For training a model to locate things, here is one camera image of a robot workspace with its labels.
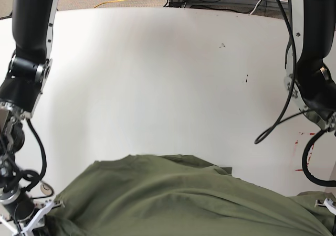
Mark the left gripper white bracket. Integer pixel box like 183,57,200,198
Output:
314,198,336,216

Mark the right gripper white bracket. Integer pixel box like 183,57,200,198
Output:
1,192,64,235

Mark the olive green t-shirt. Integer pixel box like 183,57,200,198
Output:
47,155,335,235

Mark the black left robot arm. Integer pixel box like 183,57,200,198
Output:
254,0,335,188

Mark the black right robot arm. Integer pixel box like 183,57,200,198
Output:
1,0,59,235

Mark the red tape rectangle marking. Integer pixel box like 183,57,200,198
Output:
293,132,317,173

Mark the left table cable grommet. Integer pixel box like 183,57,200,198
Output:
40,182,55,197

